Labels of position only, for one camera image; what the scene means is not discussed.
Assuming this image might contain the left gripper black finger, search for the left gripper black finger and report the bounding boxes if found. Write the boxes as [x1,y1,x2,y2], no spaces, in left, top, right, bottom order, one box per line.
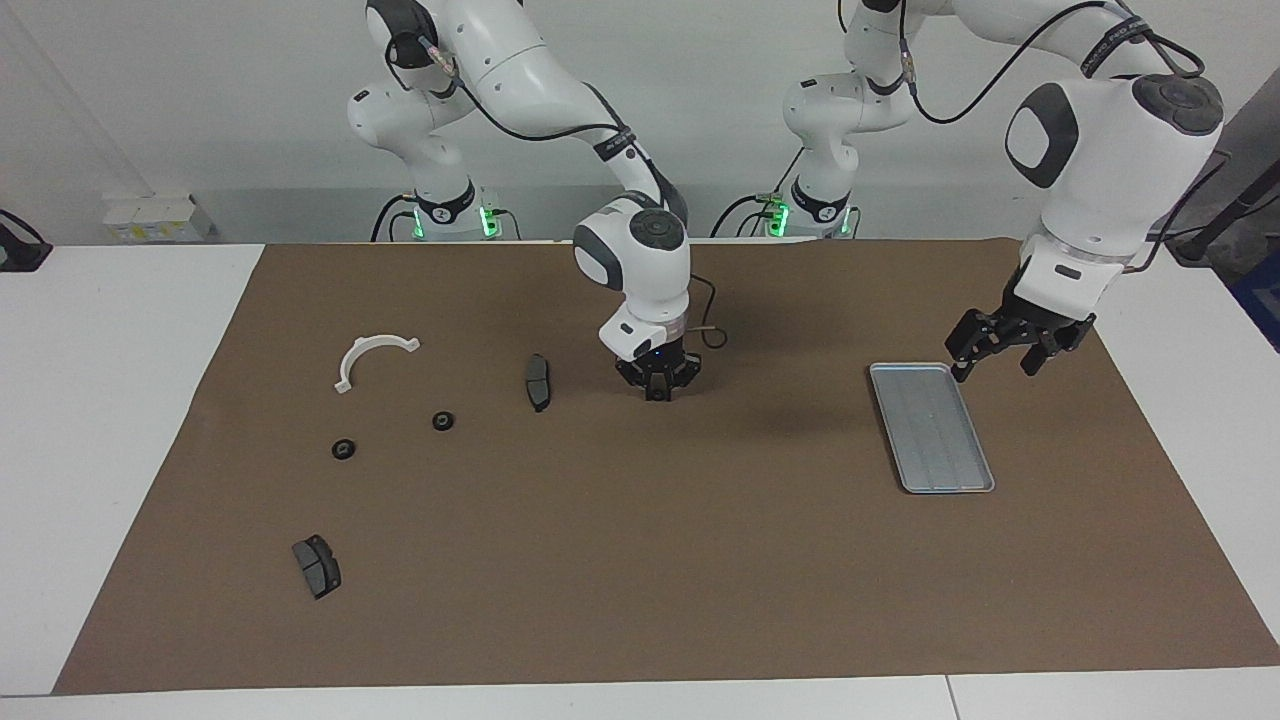
[1020,315,1097,378]
[946,308,1017,384]

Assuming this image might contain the grey metal tray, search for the grey metal tray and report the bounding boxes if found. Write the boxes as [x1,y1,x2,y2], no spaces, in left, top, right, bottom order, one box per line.
[868,362,997,495]

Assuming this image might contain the brown paper table mat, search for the brown paper table mat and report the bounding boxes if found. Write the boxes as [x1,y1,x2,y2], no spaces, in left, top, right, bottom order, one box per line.
[52,238,1280,696]

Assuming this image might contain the blue crate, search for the blue crate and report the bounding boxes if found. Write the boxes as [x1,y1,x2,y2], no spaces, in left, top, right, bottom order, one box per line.
[1228,270,1280,353]

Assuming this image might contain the wide grey brake pad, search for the wide grey brake pad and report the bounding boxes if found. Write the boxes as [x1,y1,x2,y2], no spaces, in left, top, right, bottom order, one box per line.
[292,535,343,601]

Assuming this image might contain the white power strip box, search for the white power strip box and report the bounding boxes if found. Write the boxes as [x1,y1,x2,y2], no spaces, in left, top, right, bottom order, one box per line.
[103,195,216,244]

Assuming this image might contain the black left base cable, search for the black left base cable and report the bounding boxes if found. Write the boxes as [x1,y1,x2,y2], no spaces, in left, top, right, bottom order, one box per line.
[710,150,806,238]

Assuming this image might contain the black base cable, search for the black base cable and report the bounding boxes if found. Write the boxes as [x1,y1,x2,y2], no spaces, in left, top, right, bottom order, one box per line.
[710,150,806,238]
[371,193,416,242]

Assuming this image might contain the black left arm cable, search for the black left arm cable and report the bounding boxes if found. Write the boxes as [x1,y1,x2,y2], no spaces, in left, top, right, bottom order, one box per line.
[900,0,1231,276]

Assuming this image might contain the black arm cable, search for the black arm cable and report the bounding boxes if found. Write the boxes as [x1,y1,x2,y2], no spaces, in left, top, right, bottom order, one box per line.
[900,0,1231,276]
[390,30,729,349]

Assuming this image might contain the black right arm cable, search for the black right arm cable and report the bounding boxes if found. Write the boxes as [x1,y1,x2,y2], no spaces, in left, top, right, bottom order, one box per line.
[390,30,729,349]

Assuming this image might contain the white curved plastic bracket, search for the white curved plastic bracket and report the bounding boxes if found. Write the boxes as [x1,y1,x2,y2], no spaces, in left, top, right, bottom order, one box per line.
[334,334,422,395]

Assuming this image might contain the black right base cable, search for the black right base cable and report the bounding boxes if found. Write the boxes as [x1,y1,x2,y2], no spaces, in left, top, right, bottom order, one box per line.
[371,193,416,242]

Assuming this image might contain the black clamp mount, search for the black clamp mount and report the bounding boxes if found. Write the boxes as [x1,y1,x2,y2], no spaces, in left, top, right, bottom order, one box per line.
[0,210,53,273]

